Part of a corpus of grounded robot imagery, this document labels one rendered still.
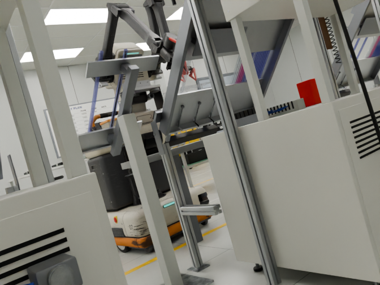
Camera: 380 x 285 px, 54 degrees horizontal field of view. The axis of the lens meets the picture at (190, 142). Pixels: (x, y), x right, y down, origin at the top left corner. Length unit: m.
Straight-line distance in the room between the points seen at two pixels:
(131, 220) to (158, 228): 0.77
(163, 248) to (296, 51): 10.77
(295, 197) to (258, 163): 0.19
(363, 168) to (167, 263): 0.90
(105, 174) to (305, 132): 1.70
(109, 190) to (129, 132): 1.08
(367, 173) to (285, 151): 0.26
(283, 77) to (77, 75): 6.54
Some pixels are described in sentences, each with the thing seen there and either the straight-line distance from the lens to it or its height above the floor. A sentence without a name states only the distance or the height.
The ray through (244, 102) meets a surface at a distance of 2.20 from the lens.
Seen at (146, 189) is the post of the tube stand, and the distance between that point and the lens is 1.62.
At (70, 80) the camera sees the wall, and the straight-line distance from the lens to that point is 9.00.
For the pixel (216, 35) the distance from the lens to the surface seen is 1.72.
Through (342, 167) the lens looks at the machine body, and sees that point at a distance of 1.20.
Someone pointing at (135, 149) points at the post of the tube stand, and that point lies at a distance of 1.62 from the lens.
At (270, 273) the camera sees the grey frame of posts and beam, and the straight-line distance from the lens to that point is 1.53.
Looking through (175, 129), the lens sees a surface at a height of 0.70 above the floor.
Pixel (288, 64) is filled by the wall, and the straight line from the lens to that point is 12.29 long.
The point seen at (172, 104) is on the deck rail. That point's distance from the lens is 1.74.
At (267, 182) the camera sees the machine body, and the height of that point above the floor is 0.40.
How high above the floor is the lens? 0.63
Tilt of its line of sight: 1 degrees down
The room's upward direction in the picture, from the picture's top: 16 degrees counter-clockwise
